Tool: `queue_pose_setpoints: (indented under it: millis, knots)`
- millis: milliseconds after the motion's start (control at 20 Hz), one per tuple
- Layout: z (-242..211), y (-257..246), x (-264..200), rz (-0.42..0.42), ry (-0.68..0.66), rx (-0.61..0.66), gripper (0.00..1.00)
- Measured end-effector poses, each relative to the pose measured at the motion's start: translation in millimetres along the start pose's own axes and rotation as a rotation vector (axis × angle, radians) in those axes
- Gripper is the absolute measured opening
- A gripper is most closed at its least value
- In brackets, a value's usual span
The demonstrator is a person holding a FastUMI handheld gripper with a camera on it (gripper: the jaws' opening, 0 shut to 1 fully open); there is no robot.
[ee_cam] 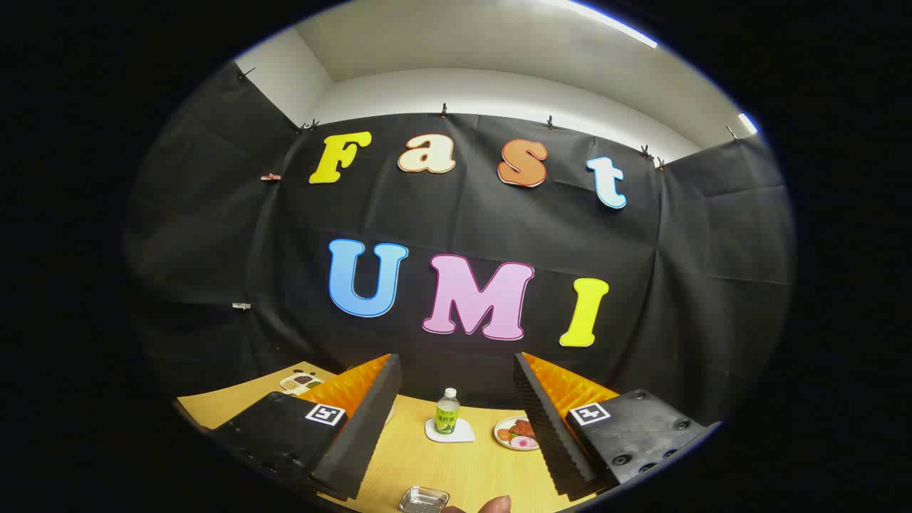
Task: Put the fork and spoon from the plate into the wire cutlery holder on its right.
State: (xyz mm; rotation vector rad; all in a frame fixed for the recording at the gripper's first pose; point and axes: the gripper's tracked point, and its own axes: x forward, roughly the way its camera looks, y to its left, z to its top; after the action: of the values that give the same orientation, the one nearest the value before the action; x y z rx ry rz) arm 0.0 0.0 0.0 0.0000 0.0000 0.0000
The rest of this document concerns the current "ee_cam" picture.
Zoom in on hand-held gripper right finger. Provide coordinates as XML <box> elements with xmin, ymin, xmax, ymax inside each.
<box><xmin>513</xmin><ymin>351</ymin><xmax>722</xmax><ymax>502</ymax></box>

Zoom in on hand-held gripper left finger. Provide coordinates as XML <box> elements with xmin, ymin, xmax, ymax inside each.
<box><xmin>207</xmin><ymin>353</ymin><xmax>402</xmax><ymax>502</ymax></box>

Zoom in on plate of toy food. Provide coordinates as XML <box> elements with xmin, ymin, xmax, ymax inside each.
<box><xmin>493</xmin><ymin>416</ymin><xmax>540</xmax><ymax>452</ymax></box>

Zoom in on white compartment tray with beans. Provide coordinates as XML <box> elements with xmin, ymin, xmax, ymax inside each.
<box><xmin>279</xmin><ymin>372</ymin><xmax>325</xmax><ymax>396</ymax></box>

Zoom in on white square coaster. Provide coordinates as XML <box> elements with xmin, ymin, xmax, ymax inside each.
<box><xmin>425</xmin><ymin>418</ymin><xmax>476</xmax><ymax>444</ymax></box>

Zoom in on green label drink bottle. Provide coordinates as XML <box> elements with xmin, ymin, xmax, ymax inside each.
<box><xmin>435</xmin><ymin>388</ymin><xmax>461</xmax><ymax>435</ymax></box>

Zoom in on silver metal drain basket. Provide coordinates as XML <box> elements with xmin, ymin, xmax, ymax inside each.
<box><xmin>398</xmin><ymin>486</ymin><xmax>450</xmax><ymax>513</ymax></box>

